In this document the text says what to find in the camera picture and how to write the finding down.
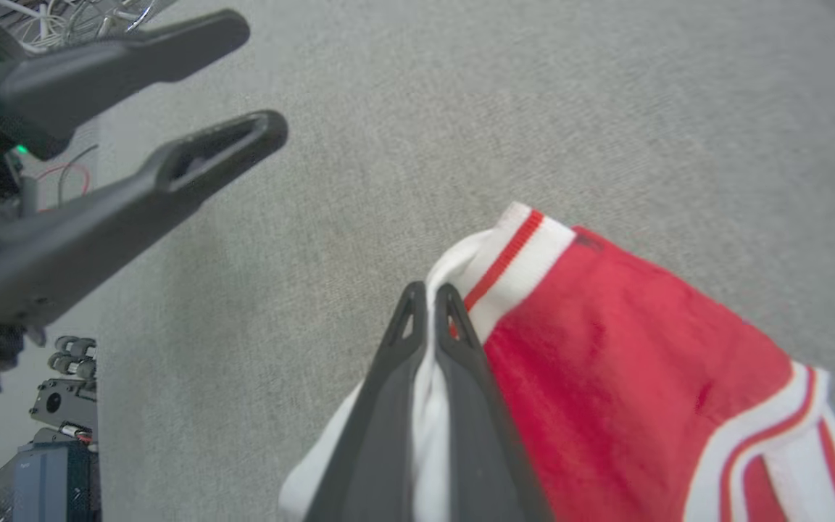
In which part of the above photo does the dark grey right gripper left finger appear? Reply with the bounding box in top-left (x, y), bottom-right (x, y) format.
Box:
top-left (304, 281), bottom-right (429, 522)

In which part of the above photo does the red white basketball jersey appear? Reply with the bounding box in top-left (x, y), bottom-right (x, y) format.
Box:
top-left (278, 202), bottom-right (835, 522)

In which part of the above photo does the grey fabric sofa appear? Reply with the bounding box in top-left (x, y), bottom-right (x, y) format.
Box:
top-left (95, 0), bottom-right (835, 522)

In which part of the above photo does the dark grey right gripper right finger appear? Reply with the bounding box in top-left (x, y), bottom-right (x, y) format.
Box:
top-left (432, 283), bottom-right (554, 522)

